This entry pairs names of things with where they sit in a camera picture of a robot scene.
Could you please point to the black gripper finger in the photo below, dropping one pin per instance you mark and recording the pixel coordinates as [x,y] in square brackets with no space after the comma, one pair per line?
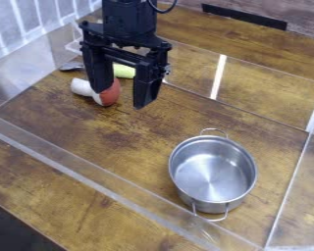
[147,83]
[99,69]

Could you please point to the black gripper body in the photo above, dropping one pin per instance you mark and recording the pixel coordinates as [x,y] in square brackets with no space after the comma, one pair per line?
[105,48]

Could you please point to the red and white toy mushroom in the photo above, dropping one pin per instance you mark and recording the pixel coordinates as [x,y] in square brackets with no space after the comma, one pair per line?
[105,98]

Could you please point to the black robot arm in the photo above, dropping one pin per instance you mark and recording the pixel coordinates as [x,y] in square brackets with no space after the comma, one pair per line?
[128,17]

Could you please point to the yellow-handled spoon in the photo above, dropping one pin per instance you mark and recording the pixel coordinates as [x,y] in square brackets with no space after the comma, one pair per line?
[120,70]

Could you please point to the clear acrylic triangle bracket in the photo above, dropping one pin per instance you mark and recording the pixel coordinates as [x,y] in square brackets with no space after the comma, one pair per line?
[73,46]

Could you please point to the silver pot with handles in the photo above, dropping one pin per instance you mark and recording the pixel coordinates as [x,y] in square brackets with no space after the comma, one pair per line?
[214,173]

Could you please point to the clear acrylic enclosure wall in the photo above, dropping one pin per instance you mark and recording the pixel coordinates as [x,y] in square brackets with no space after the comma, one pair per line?
[292,234]

